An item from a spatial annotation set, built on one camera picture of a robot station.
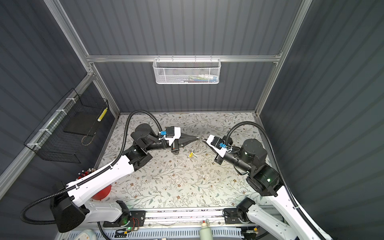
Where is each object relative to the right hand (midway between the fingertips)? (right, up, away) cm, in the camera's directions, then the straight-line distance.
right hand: (208, 140), depth 58 cm
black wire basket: (-68, +5, +16) cm, 69 cm away
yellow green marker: (-56, +12, +23) cm, 62 cm away
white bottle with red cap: (0, -41, +6) cm, 41 cm away
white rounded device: (-55, -44, +9) cm, 71 cm away
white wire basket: (-12, +52, +66) cm, 85 cm away
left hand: (-4, +2, -1) cm, 5 cm away
